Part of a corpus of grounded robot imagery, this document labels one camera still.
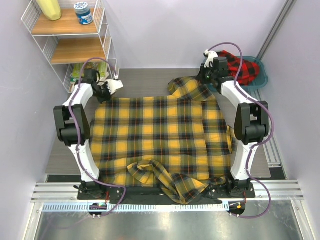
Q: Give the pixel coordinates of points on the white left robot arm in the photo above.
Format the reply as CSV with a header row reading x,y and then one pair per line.
x,y
73,129

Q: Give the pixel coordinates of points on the teal plastic basket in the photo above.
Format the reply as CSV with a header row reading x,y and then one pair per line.
x,y
261,80

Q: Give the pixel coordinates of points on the white wire shelf rack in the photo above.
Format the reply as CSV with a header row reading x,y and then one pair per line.
x,y
65,42

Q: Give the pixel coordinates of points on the aluminium frame rail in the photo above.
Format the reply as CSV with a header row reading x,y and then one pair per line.
x,y
282,16

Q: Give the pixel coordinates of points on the red plaid long sleeve shirt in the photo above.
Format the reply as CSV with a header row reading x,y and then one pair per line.
x,y
249,70

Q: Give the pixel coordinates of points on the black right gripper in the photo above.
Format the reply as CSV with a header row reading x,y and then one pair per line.
x,y
200,77

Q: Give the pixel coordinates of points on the blue lidded jar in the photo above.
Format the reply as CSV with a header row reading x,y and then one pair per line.
x,y
83,13

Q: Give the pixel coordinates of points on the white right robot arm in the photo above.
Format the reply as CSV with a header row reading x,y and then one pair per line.
x,y
251,124

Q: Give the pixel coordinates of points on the green picture book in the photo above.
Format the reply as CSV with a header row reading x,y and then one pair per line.
x,y
101,67

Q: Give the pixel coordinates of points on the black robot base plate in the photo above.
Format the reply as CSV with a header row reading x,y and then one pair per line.
x,y
140,195

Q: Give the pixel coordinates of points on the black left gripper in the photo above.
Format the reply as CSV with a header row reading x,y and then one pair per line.
x,y
107,98

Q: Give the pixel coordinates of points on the yellow plastic bottle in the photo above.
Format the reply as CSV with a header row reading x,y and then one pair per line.
x,y
50,8

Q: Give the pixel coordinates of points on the yellow plaid long sleeve shirt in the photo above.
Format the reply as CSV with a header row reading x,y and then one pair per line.
x,y
179,143

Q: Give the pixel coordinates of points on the stack of books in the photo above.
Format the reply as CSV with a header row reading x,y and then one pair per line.
x,y
100,81

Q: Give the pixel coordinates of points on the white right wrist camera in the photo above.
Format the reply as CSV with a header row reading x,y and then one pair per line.
x,y
209,58

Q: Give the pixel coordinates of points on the white slotted cable duct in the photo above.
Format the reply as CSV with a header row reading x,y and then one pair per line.
x,y
91,207

